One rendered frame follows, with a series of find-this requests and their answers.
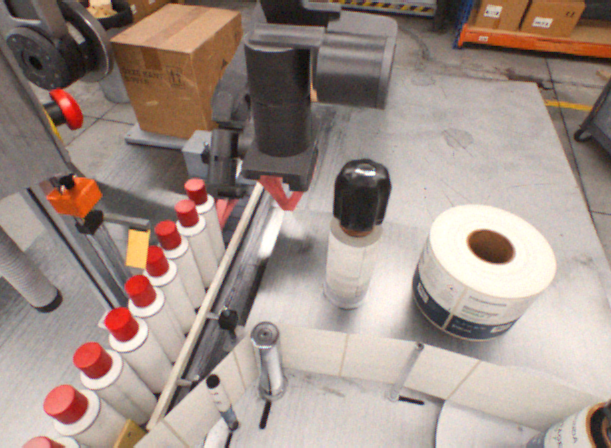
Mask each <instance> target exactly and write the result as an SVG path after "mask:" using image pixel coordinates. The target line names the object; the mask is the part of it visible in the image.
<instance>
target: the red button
mask: <svg viewBox="0 0 611 448"><path fill-rule="evenodd" d="M49 95H50V98H51V100H52V101H51V102H48V103H45V104H42V106H43V107H44V109H45V110H46V112H47V114H48V115H49V117H50V119H51V120H52V122H53V124H54V125H55V127H58V126H61V125H64V124H66V125H67V127H68V128H69V129H70V130H76V129H79V128H81V127H82V123H83V116H82V113H81V110H80V108H79V106H78V104H77V103H76V101H75V100H74V99H73V98H72V96H71V95H70V93H69V92H67V91H65V90H62V89H60V88H57V89H53V90H51V91H50V92H49Z"/></svg>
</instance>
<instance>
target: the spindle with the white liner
mask: <svg viewBox="0 0 611 448"><path fill-rule="evenodd" d="M391 190H392V185H391V181H390V179H389V173H388V170H387V169H386V167H385V166H384V165H382V164H380V163H377V162H374V161H373V160H372V159H364V158H363V159H360V160H351V161H349V162H347V163H346V164H345V165H344V166H343V168H342V169H341V171H340V173H339V174H338V175H337V177H336V179H335V187H334V200H333V215H334V217H333V218H332V220H331V224H330V237H329V250H328V263H327V273H326V278H324V279H326V281H324V284H323V290H324V294H325V296H327V297H328V299H329V300H330V301H331V302H332V303H334V304H335V305H337V306H340V307H345V308H352V307H356V306H359V305H360V304H362V303H363V302H364V301H366V300H367V299H368V297H369V293H370V287H371V279H372V275H373V269H374V266H375V262H376V257H377V253H378V250H379V246H380V241H381V237H382V233H383V226H382V222H383V221H384V219H385V216H386V212H387V208H388V203H389V199H390V195H391Z"/></svg>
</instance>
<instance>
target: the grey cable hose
mask: <svg viewBox="0 0 611 448"><path fill-rule="evenodd" d="M0 274H2V275H3V276H4V277H5V278H6V279H7V280H8V281H9V282H10V283H11V284H12V285H13V286H14V287H15V288H16V289H17V290H18V291H19V293H20V294H21V295H22V296H23V297H24V298H25V299H26V300H27V301H28V302H29V303H30V306H31V307H32V308H33V309H34V310H36V311H37V312H41V313H50V312H53V311H55V310H56V309H58V308H59V307H60V305H61V304H62V302H63V297H62V292H61V291H60V290H59V288H57V287H55V286H54V285H53V284H52V283H51V282H50V281H49V280H48V279H47V277H46V276H45V275H44V274H43V273H42V272H41V271H40V270H39V268H37V267H36V266H35V265H34V264H33V263H32V262H31V261H30V259H29V258H28V257H27V256H26V255H25V254H24V252H23V251H22V250H21V249H20V248H19V247H18V246H17V244H16V243H15V242H14V241H13V240H12V239H11V238H10V236H9V235H8V234H7V233H6V232H5V231H4V230H3V228H2V226H1V225H0Z"/></svg>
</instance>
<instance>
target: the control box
mask: <svg viewBox="0 0 611 448"><path fill-rule="evenodd" d="M69 161H71V157H70V155H69V150H68V149H67V147H65V145H64V142H63V140H62V138H61V136H60V134H59V132H58V131H57V129H56V127H55V125H54V124H53V122H52V120H51V119H50V117H49V115H48V114H47V112H46V110H45V109H44V107H43V106H42V104H41V103H40V101H39V100H38V98H37V96H36V93H35V92H34V90H33V88H31V86H30V84H29V83H28V81H27V79H26V77H25V76H24V74H23V72H22V70H21V68H20V67H19V65H18V63H17V61H16V59H15V58H14V56H13V54H12V52H11V51H10V48H9V46H7V44H6V42H5V41H4V39H3V37H2V35H1V34H0V199H3V198H5V197H8V196H10V195H12V194H15V193H17V192H19V191H22V190H24V189H27V188H29V187H31V186H35V185H37V184H39V183H42V182H44V181H46V180H49V179H51V178H54V177H56V176H58V175H61V174H63V173H65V172H66V171H68V165H67V163H66V162H69Z"/></svg>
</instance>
